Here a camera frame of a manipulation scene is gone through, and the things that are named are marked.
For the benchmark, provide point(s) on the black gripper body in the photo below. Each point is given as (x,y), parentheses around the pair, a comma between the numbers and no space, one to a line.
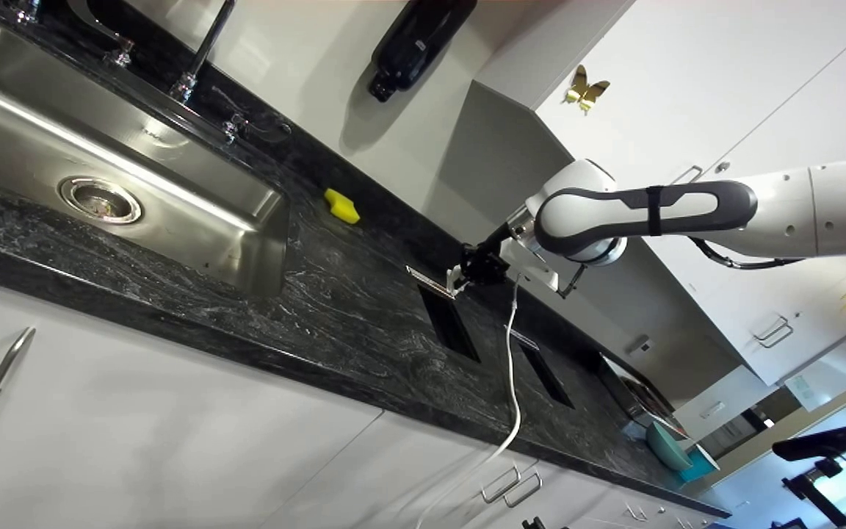
(488,265)

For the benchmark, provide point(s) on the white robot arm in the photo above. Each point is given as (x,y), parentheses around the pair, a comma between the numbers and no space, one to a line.
(585,215)

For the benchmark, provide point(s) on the yellow sponge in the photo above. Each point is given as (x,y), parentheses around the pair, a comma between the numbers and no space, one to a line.
(341,206)

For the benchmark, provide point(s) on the gold butterfly decoration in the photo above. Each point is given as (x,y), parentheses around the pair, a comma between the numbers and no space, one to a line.
(582,90)

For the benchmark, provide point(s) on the black bottle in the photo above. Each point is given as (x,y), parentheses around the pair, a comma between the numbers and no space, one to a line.
(411,42)

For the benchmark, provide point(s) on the teal box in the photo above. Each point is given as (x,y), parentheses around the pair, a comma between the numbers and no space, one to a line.
(686,464)

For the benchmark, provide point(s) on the sink faucet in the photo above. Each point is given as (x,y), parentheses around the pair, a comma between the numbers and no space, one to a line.
(185,81)

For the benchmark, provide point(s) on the black chair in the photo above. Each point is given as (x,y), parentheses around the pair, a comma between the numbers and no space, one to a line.
(824,452)

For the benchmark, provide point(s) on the stainless steel sink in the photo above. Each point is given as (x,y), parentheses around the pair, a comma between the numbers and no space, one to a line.
(128,167)

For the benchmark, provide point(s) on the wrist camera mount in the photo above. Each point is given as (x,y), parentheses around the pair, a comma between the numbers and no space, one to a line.
(529,264)

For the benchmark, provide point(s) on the silver cabinet handle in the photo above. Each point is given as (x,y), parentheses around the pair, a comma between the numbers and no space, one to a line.
(771,330)
(15,352)
(497,487)
(522,493)

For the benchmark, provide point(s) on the silver upper cabinet handle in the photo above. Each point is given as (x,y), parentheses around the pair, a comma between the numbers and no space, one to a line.
(771,330)

